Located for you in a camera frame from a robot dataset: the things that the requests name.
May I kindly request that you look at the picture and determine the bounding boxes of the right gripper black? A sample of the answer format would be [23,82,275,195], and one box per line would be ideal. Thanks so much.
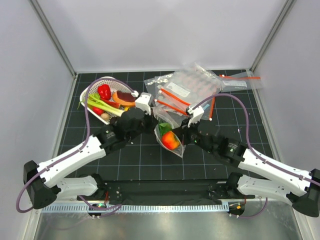
[173,116,216,155]

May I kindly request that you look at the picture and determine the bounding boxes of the green lettuce head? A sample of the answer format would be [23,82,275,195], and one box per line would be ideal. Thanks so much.
[158,122,172,137]

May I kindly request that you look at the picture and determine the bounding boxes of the white perforated plastic basket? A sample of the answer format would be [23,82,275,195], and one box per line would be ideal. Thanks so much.
[79,76,139,124]

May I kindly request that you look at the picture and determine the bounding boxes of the clear dotted zip bag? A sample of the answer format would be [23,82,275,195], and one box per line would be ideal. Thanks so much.
[153,107,186,158]

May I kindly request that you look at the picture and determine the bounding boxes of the orange red tomato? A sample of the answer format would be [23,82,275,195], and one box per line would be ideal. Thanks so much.
[161,131,180,150]

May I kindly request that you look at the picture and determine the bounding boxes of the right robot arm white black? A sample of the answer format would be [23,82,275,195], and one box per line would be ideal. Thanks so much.
[173,120,320,218]

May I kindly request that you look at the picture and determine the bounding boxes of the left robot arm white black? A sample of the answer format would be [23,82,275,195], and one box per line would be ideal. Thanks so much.
[23,107,158,210]

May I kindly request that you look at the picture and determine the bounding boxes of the pile of zip bags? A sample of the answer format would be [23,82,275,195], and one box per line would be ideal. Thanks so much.
[144,63,222,117]

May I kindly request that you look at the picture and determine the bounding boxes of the flat zip bag red zipper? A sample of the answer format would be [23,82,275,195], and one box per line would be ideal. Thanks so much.
[219,70,264,93]

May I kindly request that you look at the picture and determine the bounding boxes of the dark purple round fruit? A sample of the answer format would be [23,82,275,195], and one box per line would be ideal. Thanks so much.
[109,117,118,125]

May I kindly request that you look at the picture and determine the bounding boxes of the dark red sausage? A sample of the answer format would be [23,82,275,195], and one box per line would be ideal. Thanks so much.
[117,91,136,103]

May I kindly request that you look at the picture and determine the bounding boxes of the beige small mushroom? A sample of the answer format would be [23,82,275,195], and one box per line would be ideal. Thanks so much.
[100,112,110,122]

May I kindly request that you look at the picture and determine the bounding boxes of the red chili pepper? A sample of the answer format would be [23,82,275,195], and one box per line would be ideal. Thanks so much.
[92,107,105,116]

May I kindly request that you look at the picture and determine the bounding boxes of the black grid cutting mat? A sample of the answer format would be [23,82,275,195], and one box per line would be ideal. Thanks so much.
[58,73,273,181]

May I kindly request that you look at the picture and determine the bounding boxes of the red bell pepper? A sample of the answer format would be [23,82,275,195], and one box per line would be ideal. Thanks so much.
[97,84,112,100]

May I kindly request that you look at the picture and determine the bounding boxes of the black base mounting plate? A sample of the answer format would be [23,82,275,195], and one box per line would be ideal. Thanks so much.
[84,179,255,206]

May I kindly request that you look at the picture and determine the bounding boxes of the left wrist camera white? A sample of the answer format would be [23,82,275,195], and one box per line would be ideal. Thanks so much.
[135,92,153,116]

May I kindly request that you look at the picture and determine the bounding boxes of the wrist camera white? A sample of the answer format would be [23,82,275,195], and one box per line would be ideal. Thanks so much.
[135,92,153,116]
[186,105,204,128]

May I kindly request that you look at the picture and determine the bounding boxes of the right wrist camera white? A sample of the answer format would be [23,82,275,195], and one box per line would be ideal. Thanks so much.
[186,105,204,128]

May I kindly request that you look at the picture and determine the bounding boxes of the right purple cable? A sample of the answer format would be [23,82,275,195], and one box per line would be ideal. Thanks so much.
[187,93,320,220]

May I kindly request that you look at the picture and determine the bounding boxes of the purple cable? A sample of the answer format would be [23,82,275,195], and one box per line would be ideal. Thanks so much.
[187,93,320,220]
[16,76,140,218]

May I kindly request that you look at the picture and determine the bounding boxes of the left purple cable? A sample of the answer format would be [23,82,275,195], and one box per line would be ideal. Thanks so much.
[16,76,140,218]

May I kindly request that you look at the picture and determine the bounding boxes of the slotted cable duct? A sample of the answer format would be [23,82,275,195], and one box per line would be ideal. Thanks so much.
[42,202,229,214]

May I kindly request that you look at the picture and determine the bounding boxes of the left aluminium frame post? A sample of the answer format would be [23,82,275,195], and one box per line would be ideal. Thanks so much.
[28,0,77,78]

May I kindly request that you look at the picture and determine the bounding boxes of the aluminium frame post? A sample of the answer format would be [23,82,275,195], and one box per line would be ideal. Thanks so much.
[28,0,77,78]
[249,0,297,72]

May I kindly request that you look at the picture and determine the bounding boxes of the right aluminium frame post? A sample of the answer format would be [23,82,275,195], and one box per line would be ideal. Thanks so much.
[249,0,297,72]

